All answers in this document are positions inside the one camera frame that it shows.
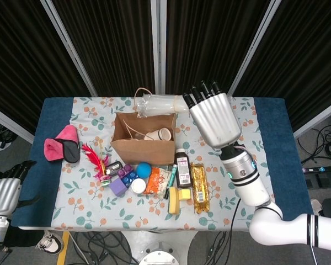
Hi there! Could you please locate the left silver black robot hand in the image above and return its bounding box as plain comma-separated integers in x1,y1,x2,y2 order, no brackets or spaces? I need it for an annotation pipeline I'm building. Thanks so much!
0,160,41,216

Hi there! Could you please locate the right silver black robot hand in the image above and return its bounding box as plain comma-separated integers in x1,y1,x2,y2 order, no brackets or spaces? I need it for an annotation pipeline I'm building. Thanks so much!
181,79,243,150

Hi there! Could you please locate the white straw bundle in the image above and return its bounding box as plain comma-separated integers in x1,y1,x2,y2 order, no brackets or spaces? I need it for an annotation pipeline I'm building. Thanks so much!
135,93,190,119

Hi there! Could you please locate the white lidded plastic jar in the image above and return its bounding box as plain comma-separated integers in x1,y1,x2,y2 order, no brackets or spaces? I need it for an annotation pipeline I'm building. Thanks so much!
143,127,172,141

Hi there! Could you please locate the brown paper bag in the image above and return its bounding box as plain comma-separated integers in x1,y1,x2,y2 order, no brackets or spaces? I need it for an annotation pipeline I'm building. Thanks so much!
110,87,177,166

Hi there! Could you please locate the dark brown syrup bottle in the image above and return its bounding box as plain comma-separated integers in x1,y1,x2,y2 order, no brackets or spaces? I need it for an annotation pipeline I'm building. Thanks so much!
175,148,193,189

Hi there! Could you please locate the white black sneaker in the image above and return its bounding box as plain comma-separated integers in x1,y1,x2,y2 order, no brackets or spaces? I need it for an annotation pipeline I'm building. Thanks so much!
35,234,64,255

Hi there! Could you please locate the pink and grey cloth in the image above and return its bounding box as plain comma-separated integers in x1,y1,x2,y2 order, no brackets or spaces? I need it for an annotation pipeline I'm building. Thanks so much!
43,124,81,163

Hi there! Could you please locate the gold foil biscuit pack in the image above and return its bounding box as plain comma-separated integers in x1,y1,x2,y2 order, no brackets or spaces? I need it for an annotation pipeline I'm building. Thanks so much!
189,162,211,214

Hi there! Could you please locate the blue table cover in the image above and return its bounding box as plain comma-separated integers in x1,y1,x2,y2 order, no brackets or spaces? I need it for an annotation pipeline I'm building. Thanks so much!
10,96,317,230

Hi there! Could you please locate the green marker pen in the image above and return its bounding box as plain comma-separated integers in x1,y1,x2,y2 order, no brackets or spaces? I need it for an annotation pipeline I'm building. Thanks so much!
164,164,179,199

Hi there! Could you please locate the yellow floor tape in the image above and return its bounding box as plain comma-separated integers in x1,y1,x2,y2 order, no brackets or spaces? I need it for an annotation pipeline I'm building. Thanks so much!
56,231,70,265

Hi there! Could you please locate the black fabric partition panel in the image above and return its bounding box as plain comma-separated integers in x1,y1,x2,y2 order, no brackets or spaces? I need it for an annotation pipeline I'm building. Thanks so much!
0,0,92,136
165,0,271,97
233,0,331,132
52,0,155,97

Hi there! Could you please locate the orange white snack packet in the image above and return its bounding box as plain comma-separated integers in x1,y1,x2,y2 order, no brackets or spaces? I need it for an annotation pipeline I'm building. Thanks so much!
142,166,172,199

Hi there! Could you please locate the blue ball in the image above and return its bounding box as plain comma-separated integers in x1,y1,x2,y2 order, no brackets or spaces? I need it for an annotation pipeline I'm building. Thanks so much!
136,162,153,179

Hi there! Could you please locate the large yellow sponge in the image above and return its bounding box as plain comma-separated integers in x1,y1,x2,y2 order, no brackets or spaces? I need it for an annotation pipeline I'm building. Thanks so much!
167,187,181,215

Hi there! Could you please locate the colourful feather shuttlecock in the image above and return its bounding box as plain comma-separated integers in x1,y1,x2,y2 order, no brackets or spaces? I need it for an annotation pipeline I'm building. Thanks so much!
81,142,113,186

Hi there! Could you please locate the round paper clip tub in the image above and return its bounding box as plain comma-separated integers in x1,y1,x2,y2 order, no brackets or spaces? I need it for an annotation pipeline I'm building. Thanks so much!
131,178,147,194

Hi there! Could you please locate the blue toy brick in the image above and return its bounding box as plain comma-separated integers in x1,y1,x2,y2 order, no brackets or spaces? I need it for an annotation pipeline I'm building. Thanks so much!
120,170,140,186

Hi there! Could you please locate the purple toy brick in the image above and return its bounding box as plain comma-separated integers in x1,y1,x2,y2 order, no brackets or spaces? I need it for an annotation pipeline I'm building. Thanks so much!
116,164,135,179

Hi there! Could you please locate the small black labelled box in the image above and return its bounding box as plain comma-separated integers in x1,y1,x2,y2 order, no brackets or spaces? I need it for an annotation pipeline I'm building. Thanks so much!
104,162,124,175

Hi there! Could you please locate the purple foam cube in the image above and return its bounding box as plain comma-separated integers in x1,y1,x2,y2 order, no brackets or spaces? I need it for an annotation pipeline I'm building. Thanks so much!
109,178,128,197

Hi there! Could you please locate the black power strip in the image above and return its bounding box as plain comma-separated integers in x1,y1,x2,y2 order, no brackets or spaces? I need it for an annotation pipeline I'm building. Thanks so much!
302,165,331,173

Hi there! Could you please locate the floral printed tablecloth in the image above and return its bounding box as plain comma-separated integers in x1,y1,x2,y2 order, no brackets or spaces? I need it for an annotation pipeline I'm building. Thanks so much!
50,96,281,231

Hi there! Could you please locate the black floor box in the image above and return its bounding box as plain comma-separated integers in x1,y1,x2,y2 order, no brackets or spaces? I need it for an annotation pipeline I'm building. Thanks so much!
305,172,331,190

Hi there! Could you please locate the white pink sneaker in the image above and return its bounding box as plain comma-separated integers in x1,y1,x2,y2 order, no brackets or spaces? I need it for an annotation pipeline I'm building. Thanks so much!
310,198,326,218

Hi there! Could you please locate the white robot torso base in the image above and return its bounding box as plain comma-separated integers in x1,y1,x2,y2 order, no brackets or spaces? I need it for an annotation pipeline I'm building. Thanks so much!
120,230,198,265

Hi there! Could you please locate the silver partition frame rail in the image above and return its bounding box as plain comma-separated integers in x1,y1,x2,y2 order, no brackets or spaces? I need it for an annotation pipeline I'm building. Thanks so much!
0,103,35,143
293,97,331,139

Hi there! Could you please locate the silver partition frame post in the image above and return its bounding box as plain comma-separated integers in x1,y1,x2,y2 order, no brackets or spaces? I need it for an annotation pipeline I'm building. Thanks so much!
40,0,98,97
150,0,168,97
226,0,282,97

